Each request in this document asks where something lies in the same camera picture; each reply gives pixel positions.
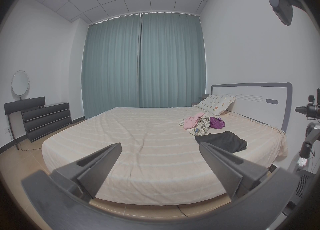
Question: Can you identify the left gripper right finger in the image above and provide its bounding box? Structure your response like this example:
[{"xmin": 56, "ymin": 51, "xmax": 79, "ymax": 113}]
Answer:
[{"xmin": 199, "ymin": 141, "xmax": 269, "ymax": 198}]

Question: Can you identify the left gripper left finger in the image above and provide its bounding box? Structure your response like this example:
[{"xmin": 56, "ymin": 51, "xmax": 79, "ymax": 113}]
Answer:
[{"xmin": 51, "ymin": 142, "xmax": 122, "ymax": 199}]

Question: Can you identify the black T-shirt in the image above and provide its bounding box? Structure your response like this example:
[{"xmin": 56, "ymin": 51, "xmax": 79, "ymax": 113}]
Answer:
[{"xmin": 195, "ymin": 131, "xmax": 248, "ymax": 154}]

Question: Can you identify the bed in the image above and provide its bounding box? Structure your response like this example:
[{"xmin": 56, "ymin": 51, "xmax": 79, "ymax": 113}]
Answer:
[{"xmin": 41, "ymin": 82, "xmax": 293, "ymax": 205}]

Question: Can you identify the white printed pyjama top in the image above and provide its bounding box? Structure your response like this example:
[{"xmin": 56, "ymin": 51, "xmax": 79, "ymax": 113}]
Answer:
[{"xmin": 179, "ymin": 116, "xmax": 210, "ymax": 136}]

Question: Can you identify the purple garment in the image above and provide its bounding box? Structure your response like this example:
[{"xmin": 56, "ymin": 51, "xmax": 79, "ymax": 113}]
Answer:
[{"xmin": 209, "ymin": 116, "xmax": 226, "ymax": 130}]

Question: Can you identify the pink garment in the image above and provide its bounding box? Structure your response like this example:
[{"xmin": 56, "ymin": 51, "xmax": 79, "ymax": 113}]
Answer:
[{"xmin": 182, "ymin": 112, "xmax": 205, "ymax": 130}]

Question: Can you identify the white printed pillow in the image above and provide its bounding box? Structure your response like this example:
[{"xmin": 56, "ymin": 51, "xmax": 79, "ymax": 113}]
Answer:
[{"xmin": 194, "ymin": 94, "xmax": 236, "ymax": 115}]

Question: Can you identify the black chest of drawers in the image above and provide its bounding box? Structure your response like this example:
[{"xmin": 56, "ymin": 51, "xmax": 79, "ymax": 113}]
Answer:
[{"xmin": 21, "ymin": 102, "xmax": 73, "ymax": 142}]

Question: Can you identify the grey bedside table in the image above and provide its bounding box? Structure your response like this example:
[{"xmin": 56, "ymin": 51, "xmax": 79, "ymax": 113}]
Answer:
[{"xmin": 191, "ymin": 94, "xmax": 210, "ymax": 107}]

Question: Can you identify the black dressing table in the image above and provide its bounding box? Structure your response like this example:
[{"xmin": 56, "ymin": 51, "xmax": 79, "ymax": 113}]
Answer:
[{"xmin": 4, "ymin": 97, "xmax": 46, "ymax": 150}]

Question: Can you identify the blue-green curtain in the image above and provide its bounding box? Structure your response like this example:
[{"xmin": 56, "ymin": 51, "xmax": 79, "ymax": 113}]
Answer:
[
  {"xmin": 139, "ymin": 12, "xmax": 208, "ymax": 108},
  {"xmin": 81, "ymin": 15, "xmax": 142, "ymax": 119}
]

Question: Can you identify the round white mirror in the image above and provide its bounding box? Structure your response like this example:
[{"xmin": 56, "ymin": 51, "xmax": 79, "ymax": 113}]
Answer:
[{"xmin": 11, "ymin": 71, "xmax": 30, "ymax": 100}]

